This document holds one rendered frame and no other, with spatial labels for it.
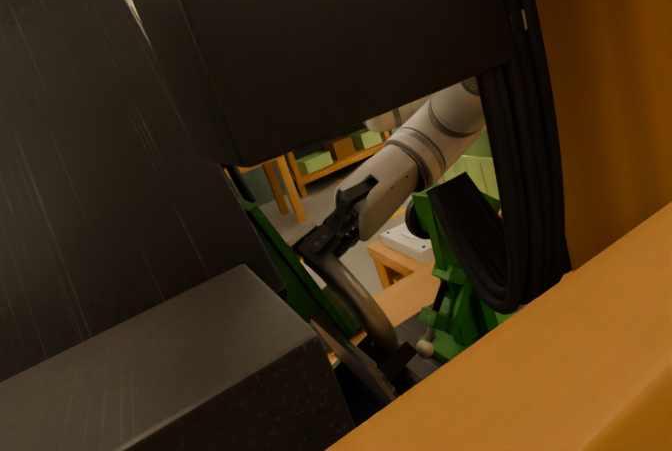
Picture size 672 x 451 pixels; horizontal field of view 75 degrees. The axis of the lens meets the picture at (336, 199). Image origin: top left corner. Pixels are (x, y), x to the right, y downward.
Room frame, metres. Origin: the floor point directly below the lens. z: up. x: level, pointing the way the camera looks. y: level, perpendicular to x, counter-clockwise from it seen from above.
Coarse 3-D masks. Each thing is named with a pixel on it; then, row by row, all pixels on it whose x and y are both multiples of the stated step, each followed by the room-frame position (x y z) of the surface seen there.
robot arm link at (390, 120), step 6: (384, 114) 1.13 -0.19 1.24; (390, 114) 1.13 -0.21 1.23; (396, 114) 1.13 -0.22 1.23; (372, 120) 1.14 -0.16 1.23; (378, 120) 1.14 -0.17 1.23; (384, 120) 1.14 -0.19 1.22; (390, 120) 1.14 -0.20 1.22; (396, 120) 1.14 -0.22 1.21; (366, 126) 1.18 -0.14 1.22; (372, 126) 1.16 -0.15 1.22; (378, 126) 1.15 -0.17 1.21; (384, 126) 1.15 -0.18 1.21; (390, 126) 1.15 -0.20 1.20; (396, 126) 1.16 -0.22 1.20
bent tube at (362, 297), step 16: (304, 256) 0.48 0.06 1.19; (320, 272) 0.46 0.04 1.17; (336, 272) 0.45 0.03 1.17; (336, 288) 0.44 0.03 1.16; (352, 288) 0.44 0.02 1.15; (352, 304) 0.43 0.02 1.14; (368, 304) 0.43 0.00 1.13; (368, 320) 0.43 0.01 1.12; (384, 320) 0.43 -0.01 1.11; (384, 336) 0.43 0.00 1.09; (384, 352) 0.45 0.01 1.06
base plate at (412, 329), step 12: (516, 312) 0.65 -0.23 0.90; (408, 324) 0.72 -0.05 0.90; (420, 324) 0.71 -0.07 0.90; (408, 336) 0.69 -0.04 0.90; (420, 336) 0.68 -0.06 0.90; (420, 360) 0.61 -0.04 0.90; (432, 360) 0.60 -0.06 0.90; (420, 372) 0.59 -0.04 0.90; (432, 372) 0.58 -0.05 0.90; (360, 408) 0.56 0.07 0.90; (372, 408) 0.55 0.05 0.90; (360, 420) 0.53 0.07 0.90
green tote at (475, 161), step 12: (480, 144) 1.77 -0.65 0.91; (468, 156) 1.48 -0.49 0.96; (480, 156) 1.77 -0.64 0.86; (456, 168) 1.57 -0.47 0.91; (468, 168) 1.50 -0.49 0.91; (480, 168) 1.43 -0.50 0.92; (492, 168) 1.37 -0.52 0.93; (444, 180) 1.67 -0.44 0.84; (480, 180) 1.45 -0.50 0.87; (492, 180) 1.38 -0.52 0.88; (492, 192) 1.40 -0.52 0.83
